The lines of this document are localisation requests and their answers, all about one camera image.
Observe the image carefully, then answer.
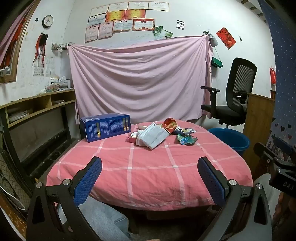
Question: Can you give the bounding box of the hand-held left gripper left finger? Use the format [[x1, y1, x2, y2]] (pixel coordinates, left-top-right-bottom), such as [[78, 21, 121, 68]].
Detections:
[[26, 156, 105, 241]]

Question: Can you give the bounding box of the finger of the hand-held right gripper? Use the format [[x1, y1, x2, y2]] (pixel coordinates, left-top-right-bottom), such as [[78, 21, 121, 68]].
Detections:
[[254, 142, 281, 164], [273, 137, 294, 161]]

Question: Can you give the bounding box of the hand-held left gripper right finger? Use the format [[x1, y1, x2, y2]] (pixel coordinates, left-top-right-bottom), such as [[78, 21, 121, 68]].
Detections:
[[197, 156, 273, 241]]

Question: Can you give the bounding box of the blue plastic bucket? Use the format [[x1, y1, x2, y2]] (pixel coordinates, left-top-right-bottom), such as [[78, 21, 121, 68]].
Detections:
[[207, 127, 250, 157]]

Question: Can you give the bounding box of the green blue wrapper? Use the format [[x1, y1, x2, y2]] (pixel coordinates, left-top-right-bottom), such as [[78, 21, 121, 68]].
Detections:
[[177, 134, 198, 146]]

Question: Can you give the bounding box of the pink round container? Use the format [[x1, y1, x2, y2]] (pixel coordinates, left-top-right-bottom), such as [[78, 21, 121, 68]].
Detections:
[[126, 131, 140, 143]]

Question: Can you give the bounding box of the red paper bowl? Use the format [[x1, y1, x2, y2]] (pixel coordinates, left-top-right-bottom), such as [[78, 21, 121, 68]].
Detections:
[[161, 118, 178, 135]]

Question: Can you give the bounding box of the white paper packet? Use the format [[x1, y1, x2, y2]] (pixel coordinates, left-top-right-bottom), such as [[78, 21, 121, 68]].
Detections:
[[135, 122, 170, 150]]

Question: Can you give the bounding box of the person's right hand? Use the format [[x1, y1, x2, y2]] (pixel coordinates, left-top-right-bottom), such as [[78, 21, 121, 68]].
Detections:
[[273, 193, 296, 230]]

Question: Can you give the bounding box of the wooden desk panel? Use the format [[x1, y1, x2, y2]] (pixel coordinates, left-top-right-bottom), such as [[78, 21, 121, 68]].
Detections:
[[242, 93, 275, 174]]

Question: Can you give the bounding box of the person's jeans leg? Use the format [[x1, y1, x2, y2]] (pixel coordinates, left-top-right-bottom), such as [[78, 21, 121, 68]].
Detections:
[[79, 197, 132, 241]]

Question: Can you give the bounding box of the black office chair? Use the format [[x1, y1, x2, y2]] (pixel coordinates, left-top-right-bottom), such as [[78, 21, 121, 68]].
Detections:
[[200, 57, 258, 128]]

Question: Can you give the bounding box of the blue cardboard box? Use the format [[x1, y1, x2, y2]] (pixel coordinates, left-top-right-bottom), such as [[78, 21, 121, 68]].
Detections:
[[79, 113, 131, 142]]

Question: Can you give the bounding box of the pink plaid tablecloth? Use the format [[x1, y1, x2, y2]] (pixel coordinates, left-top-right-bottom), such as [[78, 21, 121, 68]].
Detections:
[[46, 120, 253, 211]]

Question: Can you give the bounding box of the dark framed cabinet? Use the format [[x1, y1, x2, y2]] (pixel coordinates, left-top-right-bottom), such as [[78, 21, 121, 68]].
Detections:
[[0, 109, 80, 193]]

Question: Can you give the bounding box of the pile of magazines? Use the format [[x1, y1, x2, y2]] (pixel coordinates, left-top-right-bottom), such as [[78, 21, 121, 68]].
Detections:
[[8, 109, 29, 122]]

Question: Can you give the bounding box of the stack of papers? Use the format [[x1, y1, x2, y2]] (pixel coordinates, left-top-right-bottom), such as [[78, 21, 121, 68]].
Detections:
[[45, 77, 72, 93]]

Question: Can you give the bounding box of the green hanging bag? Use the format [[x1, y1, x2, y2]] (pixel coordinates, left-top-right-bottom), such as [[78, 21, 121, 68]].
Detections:
[[211, 56, 223, 68]]

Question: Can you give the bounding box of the pink hanging sheet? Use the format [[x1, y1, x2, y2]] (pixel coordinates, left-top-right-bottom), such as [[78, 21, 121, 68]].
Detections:
[[67, 35, 213, 127]]

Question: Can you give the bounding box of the red black hanging ornament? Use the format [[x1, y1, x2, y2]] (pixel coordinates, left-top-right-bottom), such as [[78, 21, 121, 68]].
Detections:
[[32, 33, 49, 67]]

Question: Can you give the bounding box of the pink window curtain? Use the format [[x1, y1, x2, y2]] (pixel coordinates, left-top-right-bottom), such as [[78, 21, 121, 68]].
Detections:
[[0, 0, 35, 67]]

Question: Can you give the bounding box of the white cable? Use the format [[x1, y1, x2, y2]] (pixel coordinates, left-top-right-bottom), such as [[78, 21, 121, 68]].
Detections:
[[0, 185, 26, 210]]

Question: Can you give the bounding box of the wooden wall shelf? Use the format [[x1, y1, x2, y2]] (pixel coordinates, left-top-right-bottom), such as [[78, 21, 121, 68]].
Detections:
[[0, 89, 77, 130]]

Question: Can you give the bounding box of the paper wall calendar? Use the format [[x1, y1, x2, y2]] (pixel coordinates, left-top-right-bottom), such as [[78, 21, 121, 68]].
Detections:
[[33, 57, 55, 77]]

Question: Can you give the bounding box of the red paper wall poster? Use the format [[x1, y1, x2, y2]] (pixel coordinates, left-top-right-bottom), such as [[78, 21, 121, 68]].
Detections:
[[216, 27, 237, 50]]

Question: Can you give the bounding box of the wire wall rack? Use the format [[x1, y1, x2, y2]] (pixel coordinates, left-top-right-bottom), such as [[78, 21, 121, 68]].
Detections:
[[51, 42, 74, 51]]

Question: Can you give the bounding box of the wooden window frame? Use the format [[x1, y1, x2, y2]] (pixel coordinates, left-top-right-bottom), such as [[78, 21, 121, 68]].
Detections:
[[0, 0, 41, 84]]

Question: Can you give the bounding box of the group of wall certificates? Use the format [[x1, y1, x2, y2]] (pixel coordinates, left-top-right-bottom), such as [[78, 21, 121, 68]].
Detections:
[[84, 1, 170, 43]]

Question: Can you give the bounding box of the round wall clock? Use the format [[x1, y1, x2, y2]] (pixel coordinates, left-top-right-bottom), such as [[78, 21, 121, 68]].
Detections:
[[42, 15, 54, 28]]

